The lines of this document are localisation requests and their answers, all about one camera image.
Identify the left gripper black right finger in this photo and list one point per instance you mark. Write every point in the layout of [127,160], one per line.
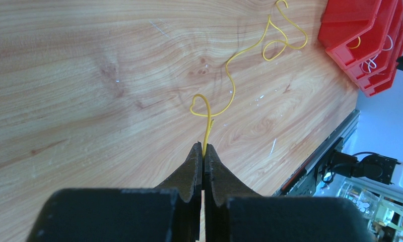
[235,212]

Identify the red compartment tray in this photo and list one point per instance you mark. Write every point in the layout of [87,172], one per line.
[364,38]

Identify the background clutter of toys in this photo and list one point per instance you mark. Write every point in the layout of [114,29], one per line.
[383,213]

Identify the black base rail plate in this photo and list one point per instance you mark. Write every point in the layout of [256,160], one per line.
[308,176]

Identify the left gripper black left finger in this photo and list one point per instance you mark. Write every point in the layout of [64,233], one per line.
[169,211]

